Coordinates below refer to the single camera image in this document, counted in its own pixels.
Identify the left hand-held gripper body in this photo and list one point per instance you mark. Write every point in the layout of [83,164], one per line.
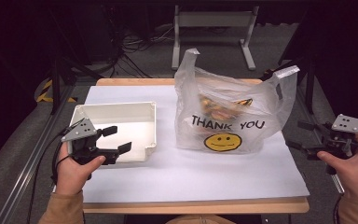
[80,130]

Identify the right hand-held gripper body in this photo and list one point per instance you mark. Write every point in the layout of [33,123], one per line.
[351,123]

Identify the clear smiley plastic bag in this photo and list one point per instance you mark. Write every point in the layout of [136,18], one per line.
[230,133]

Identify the yellow black snack packet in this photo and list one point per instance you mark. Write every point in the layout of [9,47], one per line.
[220,109]

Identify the person's left hand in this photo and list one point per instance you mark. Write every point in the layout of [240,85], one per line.
[73,174]

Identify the person's right hand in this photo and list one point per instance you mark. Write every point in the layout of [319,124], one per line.
[354,175]

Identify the white plastic box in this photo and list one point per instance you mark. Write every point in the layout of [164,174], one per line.
[127,118]

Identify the black tripod stand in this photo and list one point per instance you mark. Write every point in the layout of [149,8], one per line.
[56,81]
[309,84]

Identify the yellow black hazard tape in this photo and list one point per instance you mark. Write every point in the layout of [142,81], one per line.
[45,91]

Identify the white paper sheet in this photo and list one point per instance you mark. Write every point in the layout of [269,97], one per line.
[199,177]

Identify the person's lap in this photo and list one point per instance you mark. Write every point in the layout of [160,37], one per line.
[199,220]

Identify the white metal stand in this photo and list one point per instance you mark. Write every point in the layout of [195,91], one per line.
[214,19]

